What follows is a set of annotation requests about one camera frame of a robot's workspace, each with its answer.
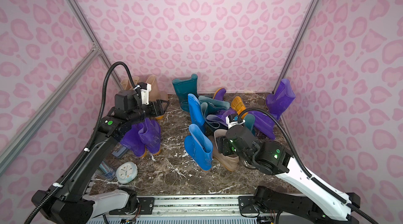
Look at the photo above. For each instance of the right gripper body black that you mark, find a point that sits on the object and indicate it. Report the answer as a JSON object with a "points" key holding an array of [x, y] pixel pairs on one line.
{"points": [[223, 145]]}

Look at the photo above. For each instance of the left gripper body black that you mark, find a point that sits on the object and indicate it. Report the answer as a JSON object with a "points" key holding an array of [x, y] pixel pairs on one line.
{"points": [[158, 109]]}

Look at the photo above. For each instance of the beige boot with paper stuffing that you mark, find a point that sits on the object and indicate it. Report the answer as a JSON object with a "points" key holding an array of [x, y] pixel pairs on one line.
{"points": [[229, 162]]}

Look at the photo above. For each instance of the beige boot pair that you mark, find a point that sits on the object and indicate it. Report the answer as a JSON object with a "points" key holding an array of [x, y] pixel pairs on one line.
{"points": [[125, 83]]}

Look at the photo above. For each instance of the blue boot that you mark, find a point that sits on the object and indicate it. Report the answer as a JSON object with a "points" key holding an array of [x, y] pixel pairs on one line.
{"points": [[199, 147], [196, 112]]}

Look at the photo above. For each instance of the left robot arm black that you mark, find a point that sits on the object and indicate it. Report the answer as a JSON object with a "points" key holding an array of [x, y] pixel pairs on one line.
{"points": [[65, 202]]}

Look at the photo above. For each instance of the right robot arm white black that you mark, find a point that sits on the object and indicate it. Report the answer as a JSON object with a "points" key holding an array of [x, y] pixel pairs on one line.
{"points": [[318, 204]]}

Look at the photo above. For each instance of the teal boot standing at back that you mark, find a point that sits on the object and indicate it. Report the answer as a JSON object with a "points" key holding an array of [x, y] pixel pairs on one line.
{"points": [[183, 87]]}

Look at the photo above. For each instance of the yellow boot sole in pile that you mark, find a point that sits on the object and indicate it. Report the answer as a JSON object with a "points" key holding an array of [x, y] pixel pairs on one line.
{"points": [[238, 105]]}

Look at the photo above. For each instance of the teal boot lying in pile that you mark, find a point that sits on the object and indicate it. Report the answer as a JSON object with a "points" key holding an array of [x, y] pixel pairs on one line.
{"points": [[210, 106]]}

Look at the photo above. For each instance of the mint alarm clock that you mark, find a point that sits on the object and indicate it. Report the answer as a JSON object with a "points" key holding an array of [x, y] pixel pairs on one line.
{"points": [[126, 172]]}

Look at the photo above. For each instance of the blue printed can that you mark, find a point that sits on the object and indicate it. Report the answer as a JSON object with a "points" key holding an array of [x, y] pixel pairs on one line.
{"points": [[105, 171]]}

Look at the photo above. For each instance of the aluminium diagonal brace left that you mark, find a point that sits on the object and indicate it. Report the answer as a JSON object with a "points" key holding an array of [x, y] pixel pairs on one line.
{"points": [[21, 139]]}

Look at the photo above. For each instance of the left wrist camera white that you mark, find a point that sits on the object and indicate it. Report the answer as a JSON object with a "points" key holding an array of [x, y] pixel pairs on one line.
{"points": [[144, 89]]}

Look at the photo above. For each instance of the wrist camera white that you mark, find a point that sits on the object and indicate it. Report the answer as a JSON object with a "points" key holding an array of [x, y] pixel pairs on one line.
{"points": [[233, 120], [144, 89]]}

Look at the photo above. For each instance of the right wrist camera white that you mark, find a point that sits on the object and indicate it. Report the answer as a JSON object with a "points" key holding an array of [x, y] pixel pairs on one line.
{"points": [[233, 120]]}

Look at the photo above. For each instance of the aluminium frame post left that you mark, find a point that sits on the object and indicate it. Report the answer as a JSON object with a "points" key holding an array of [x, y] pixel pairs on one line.
{"points": [[88, 30]]}

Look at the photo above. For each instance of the aluminium frame post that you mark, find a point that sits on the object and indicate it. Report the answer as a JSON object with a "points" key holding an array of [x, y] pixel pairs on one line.
{"points": [[88, 30], [307, 18]]}

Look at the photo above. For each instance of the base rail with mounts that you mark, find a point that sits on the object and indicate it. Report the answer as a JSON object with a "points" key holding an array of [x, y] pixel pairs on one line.
{"points": [[190, 209]]}

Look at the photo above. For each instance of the aluminium frame post right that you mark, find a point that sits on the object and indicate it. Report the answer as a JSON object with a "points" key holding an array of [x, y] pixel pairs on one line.
{"points": [[307, 18]]}

